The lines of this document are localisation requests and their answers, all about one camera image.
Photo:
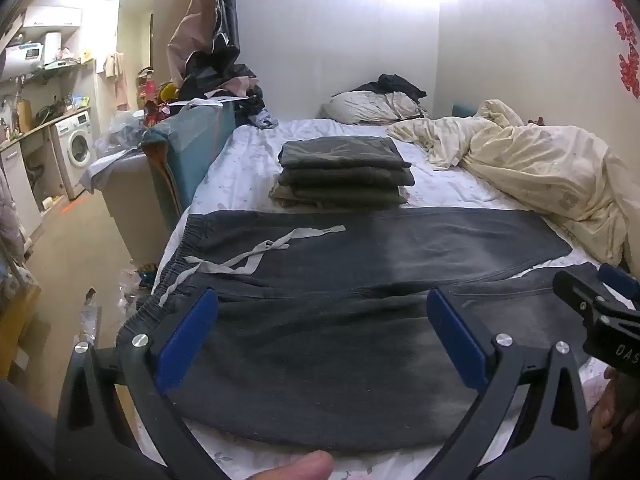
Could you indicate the red bottle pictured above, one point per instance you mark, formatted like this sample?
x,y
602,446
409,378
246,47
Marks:
x,y
150,86

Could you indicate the grey white pillow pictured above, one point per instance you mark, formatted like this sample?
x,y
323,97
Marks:
x,y
365,107

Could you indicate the red paper wall decoration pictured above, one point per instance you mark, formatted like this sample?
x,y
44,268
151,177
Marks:
x,y
627,45

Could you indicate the kitchen counter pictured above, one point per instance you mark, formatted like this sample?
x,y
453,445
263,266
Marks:
x,y
30,132

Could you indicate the white wall cabinet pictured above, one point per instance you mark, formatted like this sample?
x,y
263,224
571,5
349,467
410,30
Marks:
x,y
52,16

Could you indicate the white floral bed sheet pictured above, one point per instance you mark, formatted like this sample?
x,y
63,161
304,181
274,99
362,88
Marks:
x,y
440,182

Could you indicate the white base cabinet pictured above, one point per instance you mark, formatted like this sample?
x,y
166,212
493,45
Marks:
x,y
17,190

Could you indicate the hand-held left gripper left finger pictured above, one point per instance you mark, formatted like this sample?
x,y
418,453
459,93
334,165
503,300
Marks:
x,y
187,335

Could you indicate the teal padded panel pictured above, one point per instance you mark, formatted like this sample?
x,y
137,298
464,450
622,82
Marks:
x,y
192,145

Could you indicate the brown wooden furniture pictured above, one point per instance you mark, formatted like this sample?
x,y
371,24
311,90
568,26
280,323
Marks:
x,y
17,320

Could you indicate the white water heater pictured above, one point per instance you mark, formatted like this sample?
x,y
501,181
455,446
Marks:
x,y
27,55

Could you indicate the clear plastic bag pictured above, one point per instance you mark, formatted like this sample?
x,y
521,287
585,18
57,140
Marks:
x,y
120,130

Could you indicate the pink brown hanging curtain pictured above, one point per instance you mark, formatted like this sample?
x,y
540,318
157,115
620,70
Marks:
x,y
192,20

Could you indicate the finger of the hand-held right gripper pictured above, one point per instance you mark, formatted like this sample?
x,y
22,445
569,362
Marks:
x,y
580,292
620,280

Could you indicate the folded dark green pants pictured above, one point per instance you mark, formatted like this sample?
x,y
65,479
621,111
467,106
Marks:
x,y
340,150
350,177

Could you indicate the person's left hand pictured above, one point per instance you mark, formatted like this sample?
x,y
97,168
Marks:
x,y
295,467

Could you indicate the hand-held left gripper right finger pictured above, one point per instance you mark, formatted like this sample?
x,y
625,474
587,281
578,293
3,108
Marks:
x,y
457,340

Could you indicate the white washing machine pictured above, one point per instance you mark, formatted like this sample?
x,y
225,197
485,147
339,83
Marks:
x,y
75,150

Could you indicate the dark hanging garment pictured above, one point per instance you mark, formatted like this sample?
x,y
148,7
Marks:
x,y
227,5

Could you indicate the black clothing on pillow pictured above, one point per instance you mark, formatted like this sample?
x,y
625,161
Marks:
x,y
395,85

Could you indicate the hanging beige towel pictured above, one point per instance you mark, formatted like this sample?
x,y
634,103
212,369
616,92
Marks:
x,y
114,65

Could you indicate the yellow toy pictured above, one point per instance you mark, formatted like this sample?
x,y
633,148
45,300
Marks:
x,y
170,92

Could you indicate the folded olive khaki pants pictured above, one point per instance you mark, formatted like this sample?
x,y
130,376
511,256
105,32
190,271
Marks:
x,y
340,197

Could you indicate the person's right hand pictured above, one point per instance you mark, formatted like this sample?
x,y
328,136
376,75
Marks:
x,y
606,412

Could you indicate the dark grey pants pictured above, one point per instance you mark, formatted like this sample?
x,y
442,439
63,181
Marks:
x,y
325,360

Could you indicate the plastic wrap litter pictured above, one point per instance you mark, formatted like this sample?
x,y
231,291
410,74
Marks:
x,y
95,315

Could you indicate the cream printed duvet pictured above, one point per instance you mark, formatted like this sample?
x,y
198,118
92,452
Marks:
x,y
550,170

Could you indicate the teal headboard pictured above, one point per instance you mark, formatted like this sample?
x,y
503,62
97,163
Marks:
x,y
465,111

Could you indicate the grey covered storage box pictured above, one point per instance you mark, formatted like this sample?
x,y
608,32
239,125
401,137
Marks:
x,y
130,200

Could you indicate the pile of mixed clothes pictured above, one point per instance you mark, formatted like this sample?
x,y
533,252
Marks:
x,y
225,80

